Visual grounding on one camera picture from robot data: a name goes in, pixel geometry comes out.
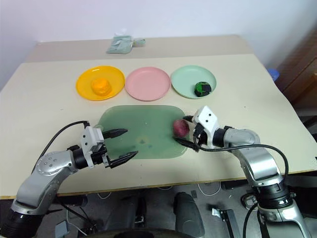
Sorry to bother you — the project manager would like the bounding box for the pink red round toy item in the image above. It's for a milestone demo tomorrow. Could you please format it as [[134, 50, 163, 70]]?
[[172, 119, 191, 138]]

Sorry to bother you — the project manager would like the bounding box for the blue bottle cap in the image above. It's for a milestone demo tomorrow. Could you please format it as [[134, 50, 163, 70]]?
[[268, 67, 281, 80]]

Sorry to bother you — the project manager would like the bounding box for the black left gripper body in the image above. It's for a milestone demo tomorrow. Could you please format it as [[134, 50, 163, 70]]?
[[91, 144, 111, 169]]

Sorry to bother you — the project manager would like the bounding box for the translucent green mat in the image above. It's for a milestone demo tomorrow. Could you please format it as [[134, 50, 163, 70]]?
[[95, 104, 191, 160]]

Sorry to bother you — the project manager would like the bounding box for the orange yellow toy item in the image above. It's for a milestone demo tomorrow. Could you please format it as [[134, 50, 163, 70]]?
[[90, 77, 111, 95]]

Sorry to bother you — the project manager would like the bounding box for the pink plate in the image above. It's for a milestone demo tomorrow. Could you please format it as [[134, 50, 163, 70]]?
[[124, 66, 172, 102]]

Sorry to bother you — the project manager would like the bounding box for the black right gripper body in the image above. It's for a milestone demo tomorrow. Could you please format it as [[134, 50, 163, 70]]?
[[192, 123, 208, 150]]

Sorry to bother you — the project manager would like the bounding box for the white floor cable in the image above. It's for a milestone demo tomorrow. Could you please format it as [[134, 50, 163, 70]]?
[[197, 181, 222, 197]]

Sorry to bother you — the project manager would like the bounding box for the light green plate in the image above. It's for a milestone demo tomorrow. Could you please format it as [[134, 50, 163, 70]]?
[[170, 64, 218, 100]]

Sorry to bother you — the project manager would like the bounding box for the brown wooden cabinet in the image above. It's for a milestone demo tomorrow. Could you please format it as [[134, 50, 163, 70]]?
[[276, 26, 317, 126]]

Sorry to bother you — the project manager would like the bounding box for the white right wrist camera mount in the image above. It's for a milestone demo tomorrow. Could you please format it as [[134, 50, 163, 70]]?
[[191, 106, 221, 147]]

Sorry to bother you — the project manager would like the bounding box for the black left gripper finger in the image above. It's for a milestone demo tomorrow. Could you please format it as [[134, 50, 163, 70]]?
[[102, 128, 129, 140], [108, 150, 139, 169]]

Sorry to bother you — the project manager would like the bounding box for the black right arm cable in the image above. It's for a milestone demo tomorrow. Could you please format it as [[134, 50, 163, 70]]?
[[194, 143, 290, 177]]

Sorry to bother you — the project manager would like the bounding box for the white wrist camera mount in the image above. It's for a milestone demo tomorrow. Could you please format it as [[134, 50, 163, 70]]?
[[191, 106, 221, 147], [80, 125, 105, 169]]

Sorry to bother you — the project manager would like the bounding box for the pale green plastic bag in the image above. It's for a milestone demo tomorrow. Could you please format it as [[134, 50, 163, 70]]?
[[106, 34, 134, 55]]

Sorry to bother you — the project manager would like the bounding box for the black metal bracket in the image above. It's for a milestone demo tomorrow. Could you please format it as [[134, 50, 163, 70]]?
[[211, 207, 240, 238]]

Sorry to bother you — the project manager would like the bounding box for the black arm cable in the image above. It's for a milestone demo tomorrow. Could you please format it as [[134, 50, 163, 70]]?
[[194, 143, 290, 177], [40, 120, 90, 160]]

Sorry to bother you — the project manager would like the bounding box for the grey foot pedal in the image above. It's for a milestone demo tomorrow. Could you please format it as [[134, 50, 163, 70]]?
[[54, 221, 69, 238]]

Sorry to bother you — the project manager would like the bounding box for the yellow plate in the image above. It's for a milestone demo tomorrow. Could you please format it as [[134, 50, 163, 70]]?
[[75, 65, 125, 101]]

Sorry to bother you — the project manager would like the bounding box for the grey round floor object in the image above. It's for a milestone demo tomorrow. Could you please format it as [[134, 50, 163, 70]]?
[[241, 193, 259, 209]]

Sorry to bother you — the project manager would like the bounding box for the green and black toy item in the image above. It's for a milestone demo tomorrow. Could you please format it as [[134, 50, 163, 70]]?
[[193, 81, 212, 97]]

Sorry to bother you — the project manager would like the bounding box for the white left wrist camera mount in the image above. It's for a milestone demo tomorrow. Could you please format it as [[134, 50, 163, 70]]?
[[80, 125, 105, 169]]

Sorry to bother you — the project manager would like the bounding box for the black rounded padded shape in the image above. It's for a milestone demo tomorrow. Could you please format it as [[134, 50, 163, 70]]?
[[173, 191, 206, 238]]

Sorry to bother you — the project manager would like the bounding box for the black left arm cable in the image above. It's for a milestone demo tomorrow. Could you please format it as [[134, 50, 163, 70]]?
[[40, 120, 90, 160]]

